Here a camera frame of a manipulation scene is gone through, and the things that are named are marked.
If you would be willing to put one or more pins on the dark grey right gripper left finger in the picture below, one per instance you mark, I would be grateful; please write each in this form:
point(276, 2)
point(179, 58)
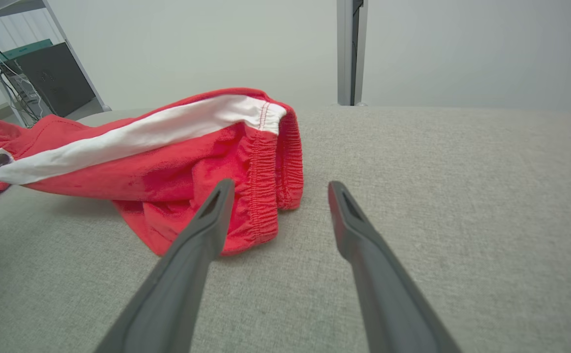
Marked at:
point(182, 274)

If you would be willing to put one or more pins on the black box on shelf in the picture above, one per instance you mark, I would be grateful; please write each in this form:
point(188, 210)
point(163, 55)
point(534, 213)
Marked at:
point(57, 78)

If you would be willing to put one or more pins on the grey metal shelf rack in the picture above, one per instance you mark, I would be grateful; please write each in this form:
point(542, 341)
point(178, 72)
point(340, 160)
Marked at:
point(77, 68)

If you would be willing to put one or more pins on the red shorts with white stripe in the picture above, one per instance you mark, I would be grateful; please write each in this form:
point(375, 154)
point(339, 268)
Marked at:
point(192, 162)

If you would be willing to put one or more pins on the grey metal partition post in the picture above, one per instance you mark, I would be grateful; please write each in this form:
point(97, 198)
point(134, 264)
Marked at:
point(346, 49)

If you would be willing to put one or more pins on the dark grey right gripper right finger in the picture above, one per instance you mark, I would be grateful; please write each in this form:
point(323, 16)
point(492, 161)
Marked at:
point(383, 284)

